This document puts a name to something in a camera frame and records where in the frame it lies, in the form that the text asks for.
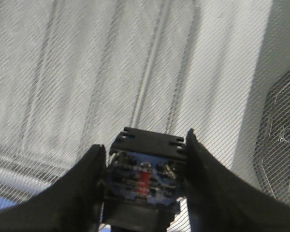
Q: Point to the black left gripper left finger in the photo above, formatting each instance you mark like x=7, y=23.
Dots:
x=72, y=204

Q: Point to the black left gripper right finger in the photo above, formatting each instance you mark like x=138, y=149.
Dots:
x=220, y=201

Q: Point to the red emergency stop button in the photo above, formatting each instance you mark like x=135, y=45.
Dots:
x=144, y=181

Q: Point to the silver mesh tray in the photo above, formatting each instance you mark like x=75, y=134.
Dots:
x=75, y=73

